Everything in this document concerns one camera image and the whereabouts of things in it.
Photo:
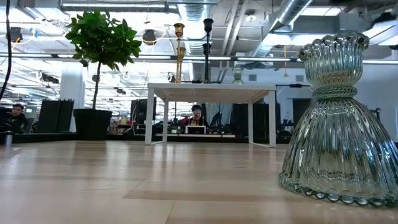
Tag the large ribbed glass candle holder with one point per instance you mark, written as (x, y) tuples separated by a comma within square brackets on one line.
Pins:
[(339, 149)]

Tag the grey metal post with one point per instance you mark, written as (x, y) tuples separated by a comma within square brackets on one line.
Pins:
[(8, 139)]

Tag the small ribbed glass candle holder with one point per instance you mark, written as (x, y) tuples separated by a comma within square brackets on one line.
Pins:
[(238, 76)]

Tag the black bracket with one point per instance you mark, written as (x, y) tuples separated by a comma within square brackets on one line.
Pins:
[(377, 113)]

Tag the yellow hanging pendant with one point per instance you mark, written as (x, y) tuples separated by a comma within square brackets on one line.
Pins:
[(285, 74)]

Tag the tall black candlestick holder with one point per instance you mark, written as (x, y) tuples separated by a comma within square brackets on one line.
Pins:
[(208, 23)]

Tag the short black candlestick holder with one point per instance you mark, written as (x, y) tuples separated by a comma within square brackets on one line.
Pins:
[(204, 48)]

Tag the green leafy indoor tree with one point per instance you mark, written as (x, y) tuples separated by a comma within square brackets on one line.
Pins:
[(102, 34)]

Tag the person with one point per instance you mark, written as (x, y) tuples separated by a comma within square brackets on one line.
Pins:
[(18, 118), (196, 118)]

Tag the white metal shelf riser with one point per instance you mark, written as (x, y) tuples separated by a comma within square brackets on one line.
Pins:
[(214, 86)]

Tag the black computer monitor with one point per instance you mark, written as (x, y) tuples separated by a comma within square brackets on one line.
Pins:
[(141, 110)]

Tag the black ceiling fixture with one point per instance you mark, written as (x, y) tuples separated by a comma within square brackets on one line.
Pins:
[(149, 36), (15, 33)]

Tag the tall brass candlestick holder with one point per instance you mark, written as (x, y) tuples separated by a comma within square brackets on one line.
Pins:
[(178, 29)]

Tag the white framed screen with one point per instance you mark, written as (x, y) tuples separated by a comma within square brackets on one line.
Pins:
[(196, 129)]

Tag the black plant pot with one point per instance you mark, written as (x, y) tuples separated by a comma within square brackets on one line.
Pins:
[(92, 124)]

